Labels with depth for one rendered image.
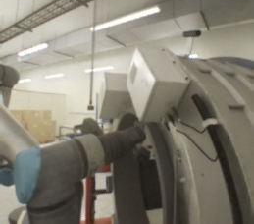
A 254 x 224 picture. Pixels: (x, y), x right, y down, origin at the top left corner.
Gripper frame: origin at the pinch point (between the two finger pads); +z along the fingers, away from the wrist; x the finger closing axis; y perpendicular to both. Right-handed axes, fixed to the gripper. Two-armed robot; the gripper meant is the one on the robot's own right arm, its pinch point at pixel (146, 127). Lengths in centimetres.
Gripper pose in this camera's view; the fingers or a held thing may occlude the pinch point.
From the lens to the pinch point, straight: 56.9
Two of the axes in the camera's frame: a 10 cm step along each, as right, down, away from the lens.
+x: 4.0, -7.5, -5.2
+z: 7.4, -0.8, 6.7
